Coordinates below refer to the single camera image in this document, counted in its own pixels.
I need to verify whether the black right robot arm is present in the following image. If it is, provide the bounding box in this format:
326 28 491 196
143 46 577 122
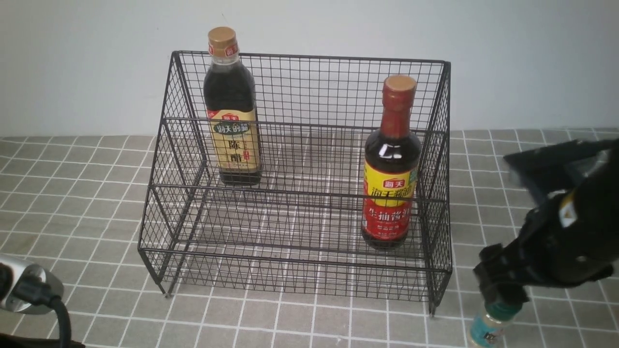
473 139 619 306

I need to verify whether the black wire mesh rack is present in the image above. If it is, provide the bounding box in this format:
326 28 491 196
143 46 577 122
137 51 453 315

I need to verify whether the silver wrist camera unit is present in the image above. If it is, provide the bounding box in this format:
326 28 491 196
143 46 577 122
0 254 64 315

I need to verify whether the green-cap seasoning shaker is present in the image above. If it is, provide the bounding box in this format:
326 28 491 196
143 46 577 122
467 302 523 348

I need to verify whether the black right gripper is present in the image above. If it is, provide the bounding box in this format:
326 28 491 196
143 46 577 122
472 193 615 306

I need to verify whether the beige-label vinegar bottle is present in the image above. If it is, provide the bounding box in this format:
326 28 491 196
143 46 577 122
203 27 262 187

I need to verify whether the red-label soy sauce bottle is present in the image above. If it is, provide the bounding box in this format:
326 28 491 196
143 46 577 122
361 75 421 250

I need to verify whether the grey checkered tablecloth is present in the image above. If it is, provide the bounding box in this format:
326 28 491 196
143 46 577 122
1 129 618 348

